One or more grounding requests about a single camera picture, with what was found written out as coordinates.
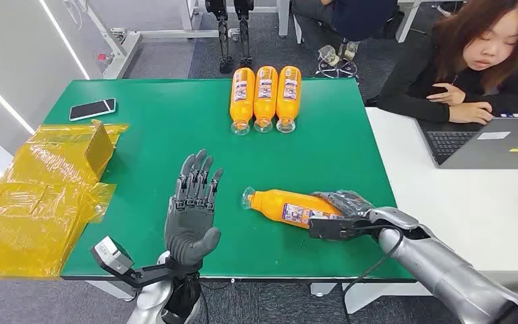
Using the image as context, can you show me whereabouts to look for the person's right hand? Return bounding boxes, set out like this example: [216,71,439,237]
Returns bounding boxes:
[449,101,494,125]

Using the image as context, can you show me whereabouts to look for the person's left hand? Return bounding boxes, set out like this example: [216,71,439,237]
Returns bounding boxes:
[426,82,467,107]

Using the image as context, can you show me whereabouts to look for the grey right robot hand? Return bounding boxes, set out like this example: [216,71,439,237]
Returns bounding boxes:
[310,189,378,222]

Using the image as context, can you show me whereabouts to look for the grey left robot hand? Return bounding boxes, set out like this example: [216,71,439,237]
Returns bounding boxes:
[164,149,224,269]

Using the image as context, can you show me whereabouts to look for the orange juice bottle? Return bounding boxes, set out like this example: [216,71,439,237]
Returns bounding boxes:
[253,65,279,134]
[275,65,302,134]
[241,186,345,230]
[229,67,256,136]

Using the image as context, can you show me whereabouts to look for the person at laptop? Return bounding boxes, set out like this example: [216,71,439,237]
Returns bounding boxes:
[376,0,518,125]

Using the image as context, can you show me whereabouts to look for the grey laptop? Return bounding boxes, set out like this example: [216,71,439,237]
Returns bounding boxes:
[415,117,518,170]

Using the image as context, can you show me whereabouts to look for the white table leg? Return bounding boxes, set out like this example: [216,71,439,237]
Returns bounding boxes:
[278,0,291,38]
[395,0,423,43]

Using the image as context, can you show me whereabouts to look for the white desk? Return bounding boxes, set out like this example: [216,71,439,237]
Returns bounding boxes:
[310,106,518,314]

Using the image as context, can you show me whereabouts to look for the green table mat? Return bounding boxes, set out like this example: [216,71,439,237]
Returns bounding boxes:
[43,78,416,281]

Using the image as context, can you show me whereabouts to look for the office chair base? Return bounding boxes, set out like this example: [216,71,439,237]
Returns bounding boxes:
[314,45,360,82]

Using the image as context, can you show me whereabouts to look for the seated person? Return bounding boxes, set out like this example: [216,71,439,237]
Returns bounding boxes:
[291,0,405,61]

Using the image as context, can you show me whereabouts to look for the black smartphone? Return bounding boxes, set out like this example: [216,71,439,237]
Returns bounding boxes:
[69,97,117,122]

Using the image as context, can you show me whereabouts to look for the yellow film wrapped box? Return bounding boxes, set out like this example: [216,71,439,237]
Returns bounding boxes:
[0,119,130,280]

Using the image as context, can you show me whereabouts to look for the black robot leg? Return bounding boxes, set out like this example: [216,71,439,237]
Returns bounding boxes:
[233,0,256,68]
[205,0,235,75]

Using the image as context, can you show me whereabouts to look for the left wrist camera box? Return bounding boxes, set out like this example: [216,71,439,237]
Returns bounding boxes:
[90,236,136,277]

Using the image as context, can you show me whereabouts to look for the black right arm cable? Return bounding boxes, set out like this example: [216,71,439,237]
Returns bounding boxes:
[341,223,405,324]

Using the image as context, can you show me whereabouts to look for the white metal stand frame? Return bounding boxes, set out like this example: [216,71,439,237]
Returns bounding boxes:
[78,0,242,80]

